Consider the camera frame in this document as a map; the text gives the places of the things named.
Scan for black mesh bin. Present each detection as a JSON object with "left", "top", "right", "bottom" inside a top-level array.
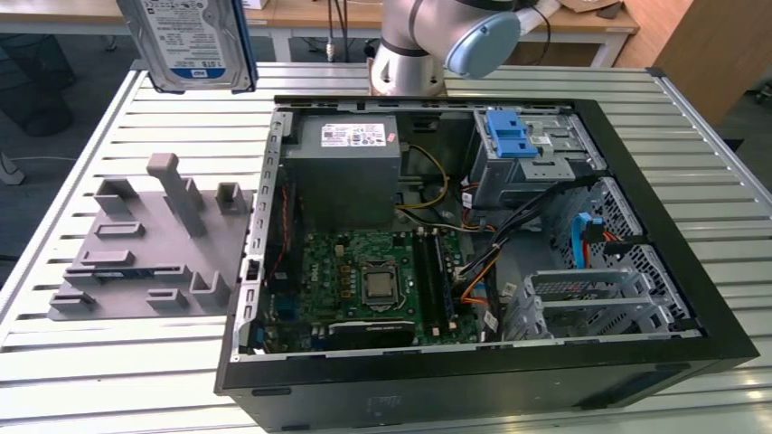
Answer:
[{"left": 0, "top": 33, "right": 78, "bottom": 137}]

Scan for hard disk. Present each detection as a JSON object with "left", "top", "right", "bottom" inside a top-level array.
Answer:
[{"left": 117, "top": 0, "right": 258, "bottom": 96}]

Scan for grey stand foot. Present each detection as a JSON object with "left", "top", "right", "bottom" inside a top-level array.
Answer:
[{"left": 0, "top": 151, "right": 26, "bottom": 186}]

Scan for grey power supply unit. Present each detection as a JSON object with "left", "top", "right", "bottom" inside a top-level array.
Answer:
[{"left": 282, "top": 112, "right": 402, "bottom": 231}]

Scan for CPU socket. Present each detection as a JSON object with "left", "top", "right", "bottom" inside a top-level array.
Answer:
[{"left": 357, "top": 259, "right": 404, "bottom": 313}]

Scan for blue plastic drive latch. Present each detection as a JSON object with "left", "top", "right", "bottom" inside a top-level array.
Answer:
[{"left": 485, "top": 110, "right": 544, "bottom": 159}]

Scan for grey parts rack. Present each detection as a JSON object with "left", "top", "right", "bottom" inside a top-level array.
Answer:
[{"left": 46, "top": 152, "right": 254, "bottom": 325}]

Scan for silver CPU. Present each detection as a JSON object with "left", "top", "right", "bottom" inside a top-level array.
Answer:
[{"left": 364, "top": 272, "right": 394, "bottom": 300}]

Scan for black graphics card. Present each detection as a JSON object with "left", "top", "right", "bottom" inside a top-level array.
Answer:
[{"left": 324, "top": 320, "right": 417, "bottom": 352}]

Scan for metal drive cage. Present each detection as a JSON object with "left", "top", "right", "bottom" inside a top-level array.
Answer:
[{"left": 469, "top": 108, "right": 604, "bottom": 209}]

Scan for black RAM slot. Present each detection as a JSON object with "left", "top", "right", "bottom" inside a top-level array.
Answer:
[
  {"left": 413, "top": 228, "right": 441, "bottom": 335},
  {"left": 428, "top": 228, "right": 461, "bottom": 334}
]

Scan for orange red power wire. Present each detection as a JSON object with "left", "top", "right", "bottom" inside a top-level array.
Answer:
[{"left": 600, "top": 232, "right": 645, "bottom": 255}]

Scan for black PC case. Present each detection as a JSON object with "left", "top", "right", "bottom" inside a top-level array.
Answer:
[{"left": 213, "top": 92, "right": 761, "bottom": 430}]

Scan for yellow wires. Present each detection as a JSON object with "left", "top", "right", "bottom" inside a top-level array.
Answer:
[{"left": 397, "top": 143, "right": 450, "bottom": 212}]

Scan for blue data wire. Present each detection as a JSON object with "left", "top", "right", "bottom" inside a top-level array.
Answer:
[{"left": 568, "top": 211, "right": 605, "bottom": 273}]

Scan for orange data cable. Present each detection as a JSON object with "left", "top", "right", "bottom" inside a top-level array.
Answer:
[{"left": 460, "top": 266, "right": 502, "bottom": 309}]

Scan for black cable bundle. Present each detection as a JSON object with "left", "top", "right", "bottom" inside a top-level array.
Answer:
[{"left": 457, "top": 178, "right": 596, "bottom": 281}]

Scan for wooden cabinet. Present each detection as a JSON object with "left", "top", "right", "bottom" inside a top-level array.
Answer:
[{"left": 613, "top": 0, "right": 772, "bottom": 123}]

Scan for wooden desk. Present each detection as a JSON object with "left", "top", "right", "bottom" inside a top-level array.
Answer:
[
  {"left": 270, "top": 0, "right": 641, "bottom": 69},
  {"left": 0, "top": 0, "right": 276, "bottom": 62}
]

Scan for brown cardboard piece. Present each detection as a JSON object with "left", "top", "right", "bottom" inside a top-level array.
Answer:
[{"left": 560, "top": 0, "right": 622, "bottom": 19}]

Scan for green motherboard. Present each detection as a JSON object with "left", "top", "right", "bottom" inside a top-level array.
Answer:
[{"left": 268, "top": 228, "right": 484, "bottom": 352}]

